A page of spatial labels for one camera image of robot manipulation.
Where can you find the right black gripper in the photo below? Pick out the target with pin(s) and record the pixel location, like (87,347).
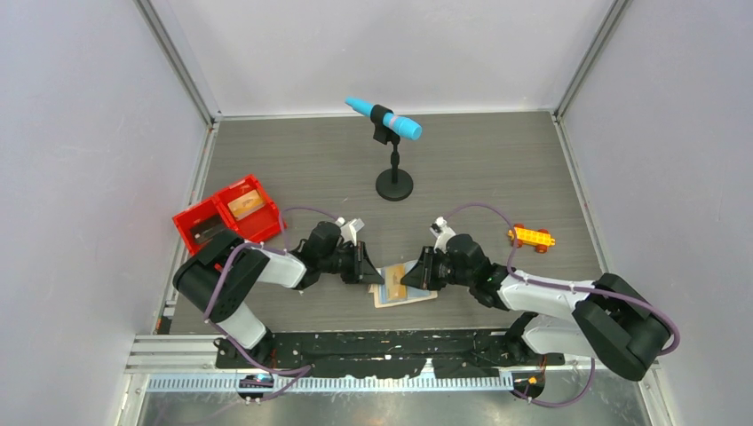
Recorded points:
(421,274)

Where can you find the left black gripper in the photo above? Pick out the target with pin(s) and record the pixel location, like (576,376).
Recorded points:
(362,269)

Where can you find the gold credit card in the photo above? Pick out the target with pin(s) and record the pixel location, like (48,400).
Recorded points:
(393,289)

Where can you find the beige card holder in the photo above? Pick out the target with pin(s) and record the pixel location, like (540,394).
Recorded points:
(414,295)

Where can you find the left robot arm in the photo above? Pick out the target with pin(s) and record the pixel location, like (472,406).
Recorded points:
(218,278)

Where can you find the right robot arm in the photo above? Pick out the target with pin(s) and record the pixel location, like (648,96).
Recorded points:
(604,319)

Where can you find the tan card case in bin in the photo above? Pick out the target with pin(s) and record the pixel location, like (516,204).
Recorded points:
(246,204)

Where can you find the black card case in bin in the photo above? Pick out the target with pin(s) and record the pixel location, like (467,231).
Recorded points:
(205,231)

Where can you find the black microphone stand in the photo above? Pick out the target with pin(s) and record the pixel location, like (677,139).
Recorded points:
(394,184)

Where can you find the yellow toy brick car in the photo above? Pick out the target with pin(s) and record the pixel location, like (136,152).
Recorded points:
(541,240)

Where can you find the red two-compartment bin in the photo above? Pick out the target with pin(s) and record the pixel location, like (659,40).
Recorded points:
(260,226)

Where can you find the blue toy microphone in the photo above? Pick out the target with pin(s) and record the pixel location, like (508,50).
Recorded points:
(388,126)

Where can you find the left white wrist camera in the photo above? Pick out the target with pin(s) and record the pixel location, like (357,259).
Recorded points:
(349,229)

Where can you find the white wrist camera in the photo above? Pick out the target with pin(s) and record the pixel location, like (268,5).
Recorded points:
(349,229)
(442,233)

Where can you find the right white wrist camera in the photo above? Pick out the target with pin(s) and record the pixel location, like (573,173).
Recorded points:
(442,233)

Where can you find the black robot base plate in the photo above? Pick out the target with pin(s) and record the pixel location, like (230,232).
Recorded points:
(453,353)

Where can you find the ribbed metal front rail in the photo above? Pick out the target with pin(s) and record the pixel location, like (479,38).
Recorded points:
(269,383)

